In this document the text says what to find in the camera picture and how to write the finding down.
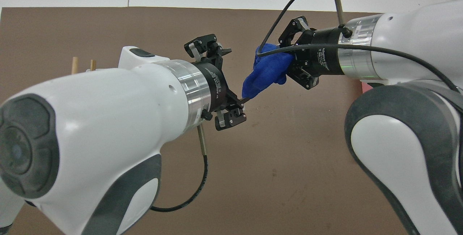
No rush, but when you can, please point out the brown table mat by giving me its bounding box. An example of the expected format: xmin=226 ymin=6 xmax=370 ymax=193
xmin=0 ymin=7 xmax=409 ymax=235

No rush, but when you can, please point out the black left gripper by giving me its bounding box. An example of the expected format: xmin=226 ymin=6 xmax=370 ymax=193
xmin=184 ymin=34 xmax=247 ymax=132

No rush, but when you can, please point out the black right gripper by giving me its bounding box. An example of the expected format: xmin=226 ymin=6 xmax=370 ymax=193
xmin=278 ymin=16 xmax=344 ymax=90

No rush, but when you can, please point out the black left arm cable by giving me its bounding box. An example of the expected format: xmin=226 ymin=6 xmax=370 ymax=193
xmin=150 ymin=124 xmax=209 ymax=213

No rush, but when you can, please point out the blue towel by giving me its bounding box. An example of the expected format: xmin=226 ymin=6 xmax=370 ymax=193
xmin=242 ymin=44 xmax=294 ymax=100

